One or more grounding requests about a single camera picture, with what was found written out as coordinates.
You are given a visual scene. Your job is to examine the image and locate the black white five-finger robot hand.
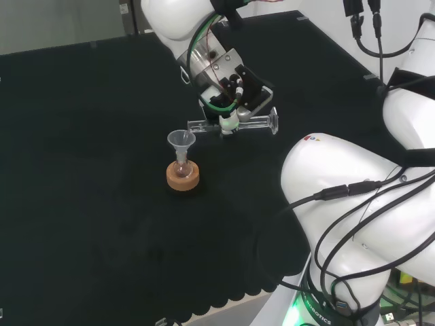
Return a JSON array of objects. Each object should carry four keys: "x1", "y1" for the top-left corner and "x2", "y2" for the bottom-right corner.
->
[{"x1": 198, "y1": 64, "x2": 275, "y2": 139}]

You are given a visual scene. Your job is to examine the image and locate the clear graduated cylinder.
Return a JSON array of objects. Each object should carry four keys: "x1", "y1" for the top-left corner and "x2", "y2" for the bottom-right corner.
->
[{"x1": 186, "y1": 106, "x2": 281, "y2": 137}]

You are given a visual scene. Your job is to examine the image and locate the clear round-bottom flask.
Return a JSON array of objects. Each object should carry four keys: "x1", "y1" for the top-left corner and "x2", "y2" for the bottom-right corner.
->
[{"x1": 171, "y1": 153, "x2": 195, "y2": 179}]

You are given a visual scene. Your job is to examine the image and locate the clear plastic funnel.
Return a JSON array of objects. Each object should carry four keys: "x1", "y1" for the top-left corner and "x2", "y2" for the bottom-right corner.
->
[{"x1": 167, "y1": 129, "x2": 196, "y2": 161}]

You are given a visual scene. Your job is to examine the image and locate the black bench cloth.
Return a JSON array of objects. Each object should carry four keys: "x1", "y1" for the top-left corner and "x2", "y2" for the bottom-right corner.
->
[{"x1": 0, "y1": 10, "x2": 435, "y2": 322}]

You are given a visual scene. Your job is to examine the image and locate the grey panel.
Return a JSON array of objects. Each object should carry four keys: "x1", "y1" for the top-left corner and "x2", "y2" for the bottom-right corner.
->
[{"x1": 0, "y1": 0, "x2": 126, "y2": 56}]

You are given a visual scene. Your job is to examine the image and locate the green cable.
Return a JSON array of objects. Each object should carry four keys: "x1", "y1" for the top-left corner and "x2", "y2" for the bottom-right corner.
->
[{"x1": 188, "y1": 12, "x2": 239, "y2": 113}]

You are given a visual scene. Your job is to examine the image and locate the cork ring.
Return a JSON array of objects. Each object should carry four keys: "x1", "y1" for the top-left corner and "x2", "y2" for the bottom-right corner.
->
[{"x1": 166, "y1": 162, "x2": 201, "y2": 192}]

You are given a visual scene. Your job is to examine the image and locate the black cable with connectors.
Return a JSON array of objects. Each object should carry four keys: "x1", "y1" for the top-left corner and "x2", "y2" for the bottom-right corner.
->
[{"x1": 274, "y1": 179, "x2": 435, "y2": 219}]

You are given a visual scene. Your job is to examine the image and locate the dark metal post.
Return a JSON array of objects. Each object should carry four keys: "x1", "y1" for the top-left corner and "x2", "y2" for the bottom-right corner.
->
[{"x1": 130, "y1": 0, "x2": 150, "y2": 35}]

